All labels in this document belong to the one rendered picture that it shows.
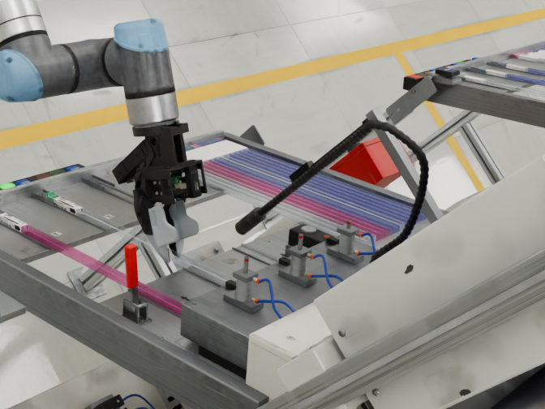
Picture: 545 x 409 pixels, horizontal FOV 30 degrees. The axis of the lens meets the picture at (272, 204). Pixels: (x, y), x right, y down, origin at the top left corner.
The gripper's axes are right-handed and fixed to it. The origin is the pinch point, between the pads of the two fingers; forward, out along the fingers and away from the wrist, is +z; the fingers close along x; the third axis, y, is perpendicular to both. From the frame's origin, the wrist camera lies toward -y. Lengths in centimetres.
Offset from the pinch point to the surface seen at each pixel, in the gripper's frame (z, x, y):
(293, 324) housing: 3.3, -13.1, 36.2
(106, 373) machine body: 24.4, 2.0, -24.3
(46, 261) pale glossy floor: 21, 43, -98
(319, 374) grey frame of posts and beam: 3, -25, 50
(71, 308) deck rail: 2.0, -21.1, 2.5
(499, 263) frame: -10, -22, 71
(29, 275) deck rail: -2.1, -21.1, -6.2
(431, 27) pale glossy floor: -14, 262, -118
